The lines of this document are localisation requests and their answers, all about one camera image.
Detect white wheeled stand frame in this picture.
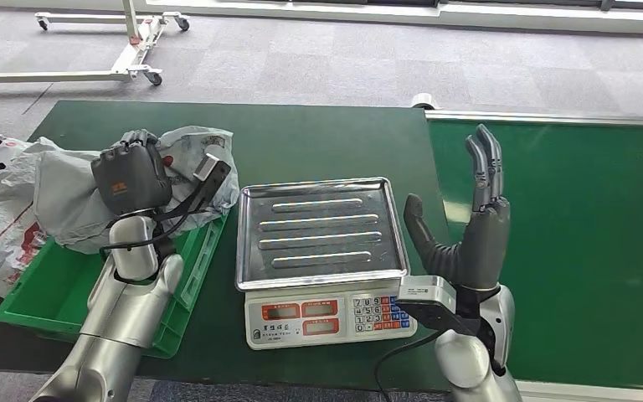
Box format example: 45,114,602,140
0,0,191,93

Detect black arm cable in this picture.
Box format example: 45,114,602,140
99,191,198,262
373,329,445,402

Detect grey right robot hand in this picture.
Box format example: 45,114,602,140
403,123,512,291

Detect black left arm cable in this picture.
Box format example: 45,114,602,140
99,191,198,262

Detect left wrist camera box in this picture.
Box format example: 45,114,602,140
157,152,233,223

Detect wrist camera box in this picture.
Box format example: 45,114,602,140
395,275,460,338
157,152,233,223

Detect grey plastic mailer package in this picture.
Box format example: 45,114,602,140
32,126,241,255

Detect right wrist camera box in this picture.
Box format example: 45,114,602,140
395,275,460,338

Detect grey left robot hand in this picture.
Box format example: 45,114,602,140
90,129,174,217

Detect silver conveyor end roller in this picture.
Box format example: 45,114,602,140
409,92,440,111

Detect white electronic scale steel tray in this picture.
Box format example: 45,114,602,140
234,177,419,351

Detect green plastic crate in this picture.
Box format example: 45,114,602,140
0,213,229,360

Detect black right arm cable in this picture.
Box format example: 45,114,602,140
373,329,445,402

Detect green conveyor belt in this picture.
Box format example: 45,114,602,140
423,109,643,389

